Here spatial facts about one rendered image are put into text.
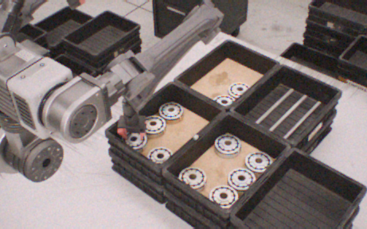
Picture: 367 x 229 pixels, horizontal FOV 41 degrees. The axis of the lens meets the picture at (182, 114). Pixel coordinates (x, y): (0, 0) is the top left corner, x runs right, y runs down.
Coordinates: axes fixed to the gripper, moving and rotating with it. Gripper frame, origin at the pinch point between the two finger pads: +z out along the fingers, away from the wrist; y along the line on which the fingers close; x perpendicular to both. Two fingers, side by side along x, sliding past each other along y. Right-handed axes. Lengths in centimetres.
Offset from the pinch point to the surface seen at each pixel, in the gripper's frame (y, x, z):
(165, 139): -12.3, -3.5, 4.2
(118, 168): 6.9, 5.0, 13.5
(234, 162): -39.7, 7.6, 3.9
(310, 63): -95, -129, 61
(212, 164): -31.1, 9.1, 4.0
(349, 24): -115, -132, 32
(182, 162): -20.1, 13.2, -1.6
